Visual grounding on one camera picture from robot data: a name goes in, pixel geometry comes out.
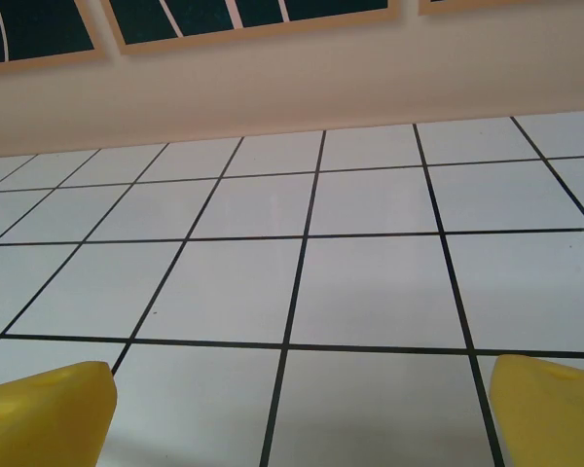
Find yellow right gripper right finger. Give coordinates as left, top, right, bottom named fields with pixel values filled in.
left=488, top=354, right=584, bottom=467

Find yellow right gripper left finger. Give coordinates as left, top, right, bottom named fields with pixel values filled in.
left=0, top=360, right=119, bottom=467

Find teal panel feathers orange circle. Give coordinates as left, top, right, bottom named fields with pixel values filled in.
left=0, top=0, right=111, bottom=75

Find teal panel cream circle grass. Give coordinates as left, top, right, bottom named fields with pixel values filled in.
left=417, top=0, right=584, bottom=17

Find teal panel pink flowers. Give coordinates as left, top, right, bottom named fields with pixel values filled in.
left=99, top=0, right=404, bottom=55

